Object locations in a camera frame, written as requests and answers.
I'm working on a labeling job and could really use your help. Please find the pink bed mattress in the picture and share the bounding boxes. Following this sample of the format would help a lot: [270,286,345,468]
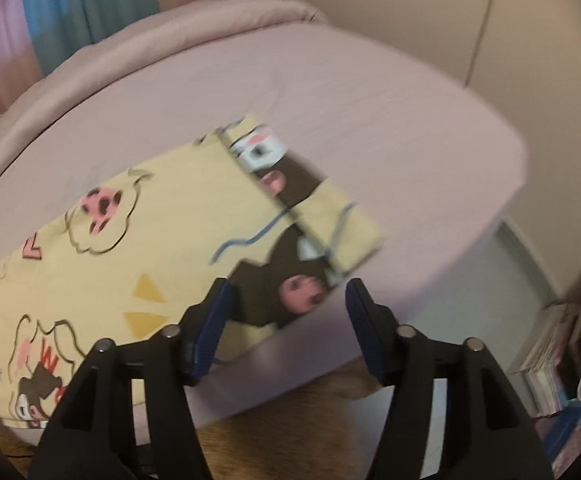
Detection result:
[0,24,529,421]

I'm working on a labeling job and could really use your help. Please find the yellow cartoon print pants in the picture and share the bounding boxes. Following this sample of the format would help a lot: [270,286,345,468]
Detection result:
[0,116,383,429]

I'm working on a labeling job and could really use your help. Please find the pink duvet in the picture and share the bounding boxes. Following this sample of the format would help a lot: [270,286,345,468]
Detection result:
[0,0,327,177]

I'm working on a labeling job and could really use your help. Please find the stack of books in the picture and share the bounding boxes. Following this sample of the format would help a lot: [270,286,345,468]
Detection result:
[507,304,581,418]

